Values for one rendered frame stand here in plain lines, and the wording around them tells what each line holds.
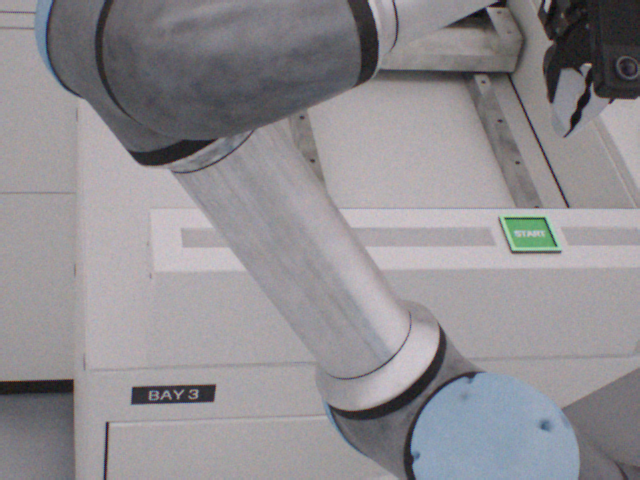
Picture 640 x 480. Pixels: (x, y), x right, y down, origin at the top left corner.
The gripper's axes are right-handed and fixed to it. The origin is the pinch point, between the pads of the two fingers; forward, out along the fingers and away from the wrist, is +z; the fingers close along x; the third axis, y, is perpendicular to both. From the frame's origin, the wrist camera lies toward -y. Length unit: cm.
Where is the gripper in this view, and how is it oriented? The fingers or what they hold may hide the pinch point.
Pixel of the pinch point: (568, 131)
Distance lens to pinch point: 125.6
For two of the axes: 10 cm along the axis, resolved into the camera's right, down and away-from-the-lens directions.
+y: -1.6, -6.8, 7.1
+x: -9.8, 0.0, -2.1
